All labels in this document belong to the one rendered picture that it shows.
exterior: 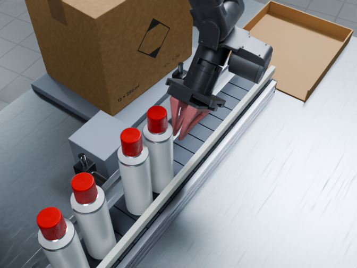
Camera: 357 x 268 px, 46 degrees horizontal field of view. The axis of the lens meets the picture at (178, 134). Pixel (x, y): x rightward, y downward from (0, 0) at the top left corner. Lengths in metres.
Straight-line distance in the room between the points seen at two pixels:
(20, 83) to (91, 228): 1.87
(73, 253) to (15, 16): 2.49
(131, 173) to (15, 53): 2.08
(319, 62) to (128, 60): 0.54
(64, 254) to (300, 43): 0.90
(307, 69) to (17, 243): 0.82
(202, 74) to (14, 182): 0.47
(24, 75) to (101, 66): 1.65
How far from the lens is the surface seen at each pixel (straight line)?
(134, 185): 0.72
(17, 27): 2.91
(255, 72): 0.73
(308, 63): 1.21
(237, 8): 0.71
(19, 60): 2.64
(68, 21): 0.91
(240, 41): 0.73
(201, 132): 0.92
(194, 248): 0.83
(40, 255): 0.71
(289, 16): 1.36
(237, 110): 0.92
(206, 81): 0.75
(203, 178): 0.88
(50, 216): 0.59
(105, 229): 0.69
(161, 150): 0.71
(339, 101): 1.13
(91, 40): 0.88
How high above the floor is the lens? 1.58
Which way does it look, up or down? 49 degrees down
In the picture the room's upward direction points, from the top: straight up
